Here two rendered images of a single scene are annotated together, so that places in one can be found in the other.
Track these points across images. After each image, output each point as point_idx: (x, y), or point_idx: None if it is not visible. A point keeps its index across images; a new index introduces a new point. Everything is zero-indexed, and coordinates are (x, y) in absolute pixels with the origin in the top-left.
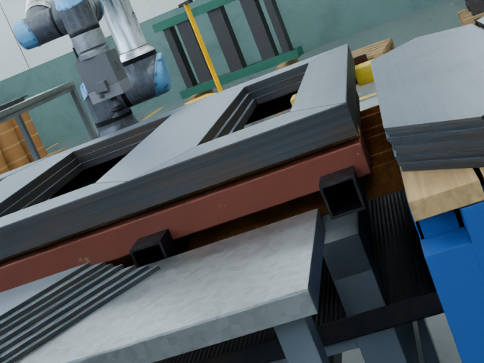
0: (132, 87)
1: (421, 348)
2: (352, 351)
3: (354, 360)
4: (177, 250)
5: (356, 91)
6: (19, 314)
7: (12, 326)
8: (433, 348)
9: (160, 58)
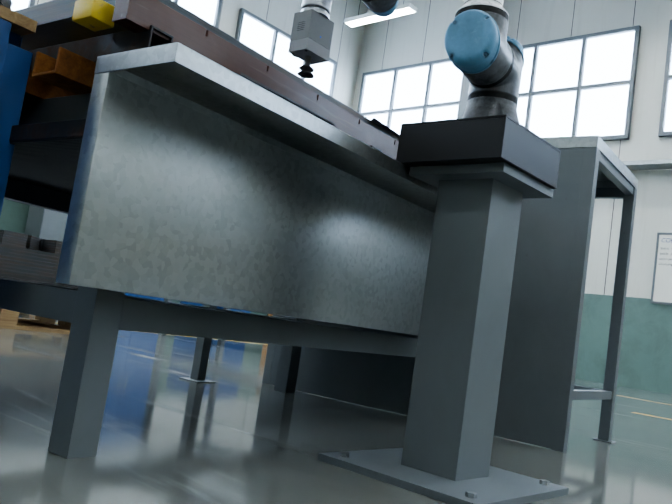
0: (305, 48)
1: (10, 309)
2: (256, 478)
3: (233, 471)
4: None
5: (139, 41)
6: None
7: None
8: (58, 395)
9: (454, 18)
